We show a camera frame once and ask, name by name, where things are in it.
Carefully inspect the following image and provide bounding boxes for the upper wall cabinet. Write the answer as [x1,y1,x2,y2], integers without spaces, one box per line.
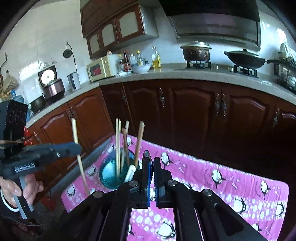
[80,0,159,59]

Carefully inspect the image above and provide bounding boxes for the cream microwave oven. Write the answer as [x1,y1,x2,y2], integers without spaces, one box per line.
[87,54,120,82]

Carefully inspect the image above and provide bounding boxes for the dark brown short chopstick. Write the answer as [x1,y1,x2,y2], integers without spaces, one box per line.
[122,128,130,167]

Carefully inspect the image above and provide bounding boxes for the black dish rack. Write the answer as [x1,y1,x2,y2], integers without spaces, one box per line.
[274,43,295,93]

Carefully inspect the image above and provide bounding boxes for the reddish brown chopstick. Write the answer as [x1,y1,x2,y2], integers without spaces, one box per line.
[134,121,144,168]

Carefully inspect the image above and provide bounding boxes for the range hood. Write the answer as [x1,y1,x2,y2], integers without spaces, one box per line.
[159,1,261,51]

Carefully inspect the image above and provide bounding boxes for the white bowl on counter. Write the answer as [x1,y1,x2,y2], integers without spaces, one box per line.
[132,64,151,74]

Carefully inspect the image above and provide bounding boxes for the black wok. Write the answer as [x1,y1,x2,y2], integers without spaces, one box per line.
[224,49,288,69]

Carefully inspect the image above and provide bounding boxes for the teal utensil holder cup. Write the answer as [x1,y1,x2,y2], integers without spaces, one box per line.
[99,150,135,189]

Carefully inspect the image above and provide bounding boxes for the white ceramic soup spoon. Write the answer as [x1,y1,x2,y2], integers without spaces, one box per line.
[124,164,137,183]

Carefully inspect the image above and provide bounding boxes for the yellow oil bottle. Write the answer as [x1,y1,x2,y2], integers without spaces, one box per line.
[152,46,161,69]

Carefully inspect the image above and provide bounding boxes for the rice cooker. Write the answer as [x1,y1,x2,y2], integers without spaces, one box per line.
[38,65,65,104]

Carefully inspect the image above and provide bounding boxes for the pink penguin table cloth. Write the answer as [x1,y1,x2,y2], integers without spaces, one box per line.
[60,134,290,241]

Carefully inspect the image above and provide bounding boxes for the left hand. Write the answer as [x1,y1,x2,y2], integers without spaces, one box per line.
[0,173,45,210]

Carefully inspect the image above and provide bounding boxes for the light wooden chopstick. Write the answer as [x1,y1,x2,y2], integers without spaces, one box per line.
[71,118,90,197]

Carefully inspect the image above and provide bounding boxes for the dark sauce bottle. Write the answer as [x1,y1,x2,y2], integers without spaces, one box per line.
[123,51,130,72]

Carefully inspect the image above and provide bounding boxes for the brown cooking pot with lid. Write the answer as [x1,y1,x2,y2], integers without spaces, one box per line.
[180,41,212,62]

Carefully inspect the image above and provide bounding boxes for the lower kitchen cabinets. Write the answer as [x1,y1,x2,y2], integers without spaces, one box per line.
[29,79,295,179]

